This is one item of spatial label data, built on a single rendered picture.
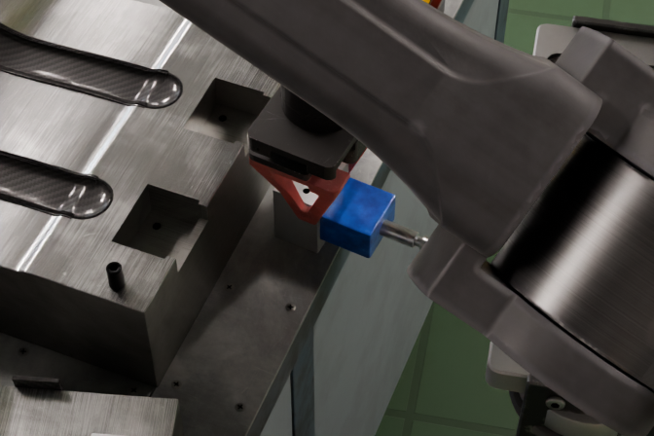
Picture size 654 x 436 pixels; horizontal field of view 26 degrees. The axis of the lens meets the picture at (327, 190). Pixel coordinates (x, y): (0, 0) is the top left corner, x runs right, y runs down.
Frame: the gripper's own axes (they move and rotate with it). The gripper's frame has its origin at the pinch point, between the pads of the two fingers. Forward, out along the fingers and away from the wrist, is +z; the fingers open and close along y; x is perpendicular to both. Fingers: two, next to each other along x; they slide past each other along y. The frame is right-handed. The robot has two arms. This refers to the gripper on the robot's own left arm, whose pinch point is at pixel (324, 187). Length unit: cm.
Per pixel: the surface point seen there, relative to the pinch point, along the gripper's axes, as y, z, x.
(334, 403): -10.2, 48.6, -4.3
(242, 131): -0.7, -1.7, -7.0
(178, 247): 10.5, -1.8, -5.7
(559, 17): -113, 86, -15
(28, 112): 6.3, -3.8, -20.4
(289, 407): 0.6, 32.3, -3.3
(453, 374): -41, 85, -2
